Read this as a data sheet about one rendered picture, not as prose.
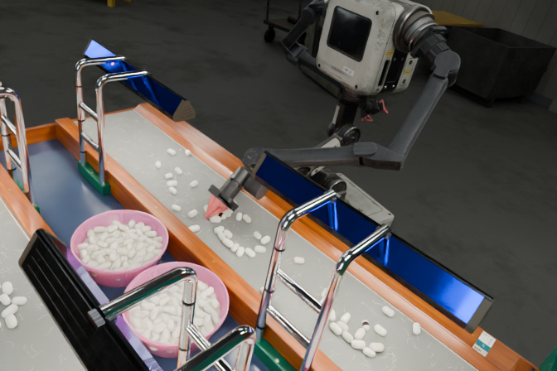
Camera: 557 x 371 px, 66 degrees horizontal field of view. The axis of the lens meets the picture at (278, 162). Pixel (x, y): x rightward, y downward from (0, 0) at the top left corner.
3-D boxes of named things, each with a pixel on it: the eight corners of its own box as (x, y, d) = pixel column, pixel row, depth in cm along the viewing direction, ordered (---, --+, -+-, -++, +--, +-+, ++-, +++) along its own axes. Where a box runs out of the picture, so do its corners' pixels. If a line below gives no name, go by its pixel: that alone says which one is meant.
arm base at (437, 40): (423, 55, 152) (445, 26, 144) (438, 69, 148) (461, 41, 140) (409, 55, 147) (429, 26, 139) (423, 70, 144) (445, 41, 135)
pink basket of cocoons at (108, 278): (138, 222, 144) (138, 199, 140) (184, 269, 130) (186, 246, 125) (56, 254, 126) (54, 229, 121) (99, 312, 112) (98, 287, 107)
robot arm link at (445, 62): (398, 183, 134) (398, 171, 125) (359, 164, 139) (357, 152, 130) (460, 73, 143) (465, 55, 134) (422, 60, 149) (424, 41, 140)
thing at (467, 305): (270, 169, 119) (275, 146, 115) (486, 315, 85) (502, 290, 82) (249, 176, 113) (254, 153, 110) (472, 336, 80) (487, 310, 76)
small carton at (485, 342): (480, 335, 116) (483, 330, 115) (492, 344, 115) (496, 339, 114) (472, 347, 112) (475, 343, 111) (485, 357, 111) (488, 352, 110)
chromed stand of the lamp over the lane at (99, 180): (123, 157, 176) (123, 52, 154) (150, 180, 166) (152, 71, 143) (77, 170, 163) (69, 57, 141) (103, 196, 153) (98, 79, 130)
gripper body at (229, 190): (227, 203, 135) (242, 185, 136) (207, 187, 141) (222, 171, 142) (235, 210, 140) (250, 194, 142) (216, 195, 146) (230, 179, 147)
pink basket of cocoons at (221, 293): (163, 272, 128) (164, 248, 123) (242, 310, 121) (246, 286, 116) (98, 339, 106) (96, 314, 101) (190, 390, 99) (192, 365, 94)
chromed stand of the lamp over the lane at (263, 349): (293, 309, 124) (329, 183, 102) (347, 357, 114) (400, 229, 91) (245, 344, 111) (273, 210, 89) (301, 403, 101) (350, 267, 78)
